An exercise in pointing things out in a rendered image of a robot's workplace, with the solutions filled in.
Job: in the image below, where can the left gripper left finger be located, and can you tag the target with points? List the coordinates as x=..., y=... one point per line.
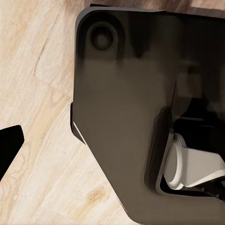
x=11, y=140

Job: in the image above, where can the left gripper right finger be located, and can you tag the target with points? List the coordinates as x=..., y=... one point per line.
x=217, y=138

